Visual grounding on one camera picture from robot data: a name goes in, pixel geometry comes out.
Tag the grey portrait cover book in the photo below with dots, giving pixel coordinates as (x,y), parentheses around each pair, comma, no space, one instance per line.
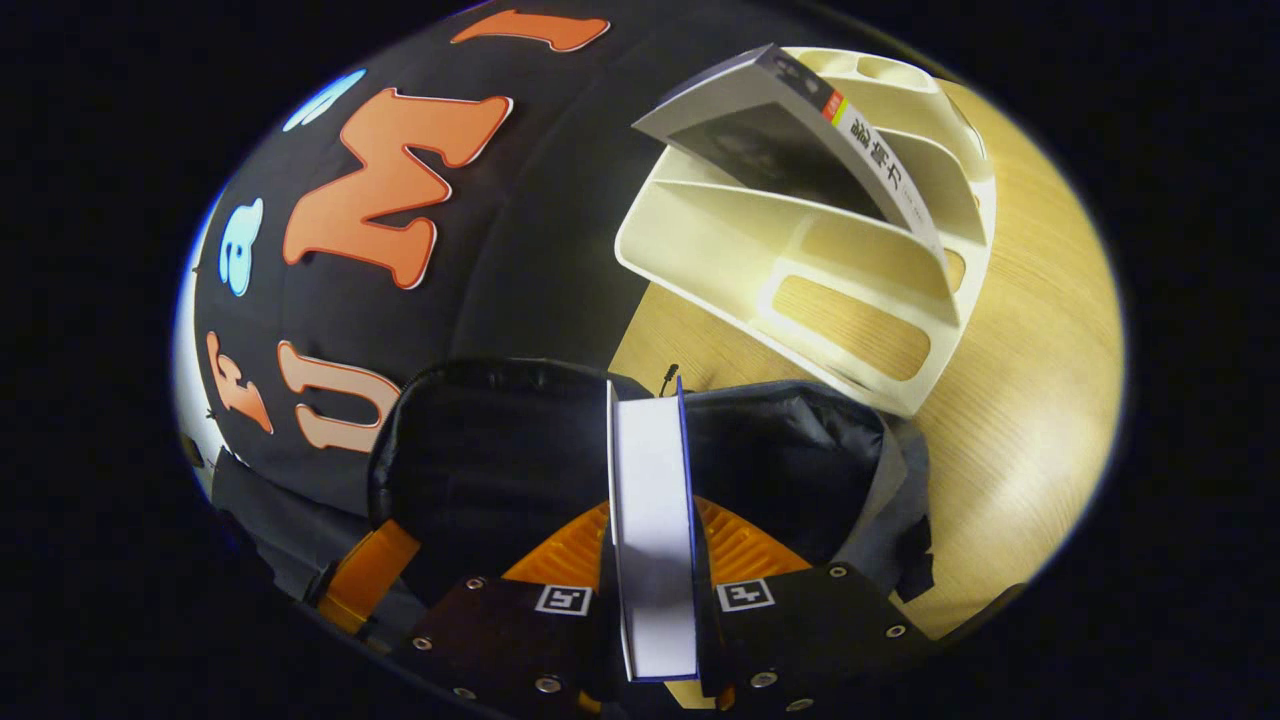
(760,120)

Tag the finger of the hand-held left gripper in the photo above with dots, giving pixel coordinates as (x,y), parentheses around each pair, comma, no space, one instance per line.
(370,575)

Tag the blue cover book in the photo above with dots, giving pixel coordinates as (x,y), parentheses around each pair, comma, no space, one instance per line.
(655,520)

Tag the grey schoolbag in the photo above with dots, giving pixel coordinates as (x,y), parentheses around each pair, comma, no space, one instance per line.
(480,460)

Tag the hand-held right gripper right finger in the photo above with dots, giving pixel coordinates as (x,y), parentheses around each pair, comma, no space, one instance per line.
(800,640)

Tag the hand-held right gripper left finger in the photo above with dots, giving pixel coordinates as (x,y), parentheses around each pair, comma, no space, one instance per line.
(500,640)

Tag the black backdrop cloth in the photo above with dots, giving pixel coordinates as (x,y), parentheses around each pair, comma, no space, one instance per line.
(540,250)

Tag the white bookshelf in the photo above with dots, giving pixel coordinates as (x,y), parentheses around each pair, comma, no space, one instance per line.
(720,230)

